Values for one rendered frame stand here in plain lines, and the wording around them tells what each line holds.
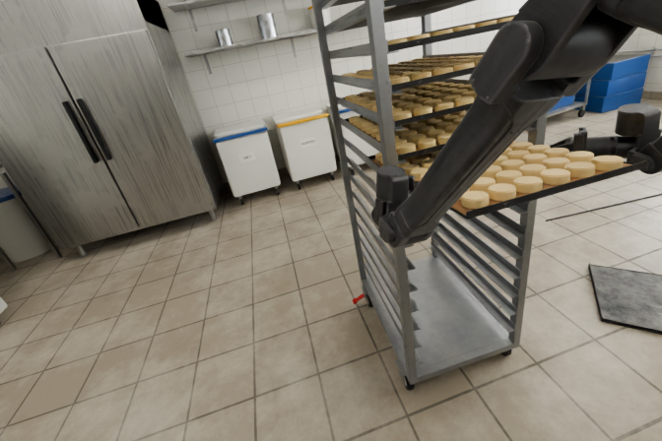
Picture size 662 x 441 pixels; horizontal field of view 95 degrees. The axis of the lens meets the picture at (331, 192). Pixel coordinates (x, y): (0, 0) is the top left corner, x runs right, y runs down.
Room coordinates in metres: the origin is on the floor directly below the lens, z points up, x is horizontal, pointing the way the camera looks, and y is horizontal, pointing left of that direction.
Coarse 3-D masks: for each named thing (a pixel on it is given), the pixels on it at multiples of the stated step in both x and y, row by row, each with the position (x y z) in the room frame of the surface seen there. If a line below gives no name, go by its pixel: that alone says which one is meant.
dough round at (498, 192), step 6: (492, 186) 0.54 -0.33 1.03; (498, 186) 0.53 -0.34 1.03; (504, 186) 0.53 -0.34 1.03; (510, 186) 0.52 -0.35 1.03; (492, 192) 0.52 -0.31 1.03; (498, 192) 0.51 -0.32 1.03; (504, 192) 0.51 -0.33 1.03; (510, 192) 0.50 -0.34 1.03; (492, 198) 0.52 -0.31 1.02; (498, 198) 0.51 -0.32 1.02; (504, 198) 0.50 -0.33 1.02; (510, 198) 0.50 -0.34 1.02
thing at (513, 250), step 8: (472, 224) 1.04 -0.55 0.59; (480, 224) 1.02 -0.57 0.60; (488, 232) 0.97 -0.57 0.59; (496, 232) 0.93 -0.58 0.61; (496, 240) 0.91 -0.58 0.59; (504, 240) 0.88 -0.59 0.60; (504, 248) 0.86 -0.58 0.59; (512, 248) 0.85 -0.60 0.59; (520, 248) 0.81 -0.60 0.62; (512, 256) 0.81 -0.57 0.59; (520, 256) 0.81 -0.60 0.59
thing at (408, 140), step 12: (360, 120) 1.24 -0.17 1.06; (432, 120) 1.02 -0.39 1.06; (444, 120) 1.02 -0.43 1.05; (456, 120) 0.96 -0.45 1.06; (372, 132) 1.03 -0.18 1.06; (396, 132) 0.98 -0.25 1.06; (408, 132) 0.93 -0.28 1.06; (420, 132) 0.94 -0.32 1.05; (432, 132) 0.88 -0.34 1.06; (444, 132) 0.87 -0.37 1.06; (396, 144) 0.85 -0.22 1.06; (408, 144) 0.82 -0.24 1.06; (420, 144) 0.81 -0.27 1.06; (432, 144) 0.80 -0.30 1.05
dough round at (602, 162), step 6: (600, 156) 0.58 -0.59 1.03; (606, 156) 0.57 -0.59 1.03; (612, 156) 0.57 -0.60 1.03; (594, 162) 0.56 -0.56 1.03; (600, 162) 0.55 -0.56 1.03; (606, 162) 0.54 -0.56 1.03; (612, 162) 0.54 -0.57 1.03; (618, 162) 0.54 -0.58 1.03; (600, 168) 0.55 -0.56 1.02; (606, 168) 0.54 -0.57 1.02; (612, 168) 0.54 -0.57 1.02
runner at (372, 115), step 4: (340, 100) 1.29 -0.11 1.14; (344, 100) 1.22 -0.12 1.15; (340, 104) 1.30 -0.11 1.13; (344, 104) 1.23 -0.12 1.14; (348, 104) 1.17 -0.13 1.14; (352, 104) 1.11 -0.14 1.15; (356, 104) 1.06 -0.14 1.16; (348, 108) 1.18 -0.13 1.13; (352, 108) 1.12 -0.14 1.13; (356, 108) 1.07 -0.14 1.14; (360, 108) 1.02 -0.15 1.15; (364, 108) 0.97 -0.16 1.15; (356, 112) 1.08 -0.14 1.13; (360, 112) 1.03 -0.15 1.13; (364, 112) 0.97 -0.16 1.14; (368, 112) 0.93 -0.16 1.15; (372, 112) 0.90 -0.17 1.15; (376, 112) 0.87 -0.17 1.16; (364, 116) 0.98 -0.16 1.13; (368, 116) 0.94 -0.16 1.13; (372, 116) 0.90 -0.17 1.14; (376, 116) 0.87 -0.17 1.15; (372, 120) 0.90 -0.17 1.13; (376, 120) 0.87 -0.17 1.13; (396, 128) 0.76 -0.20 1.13; (400, 128) 0.75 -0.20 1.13; (404, 128) 0.75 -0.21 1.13
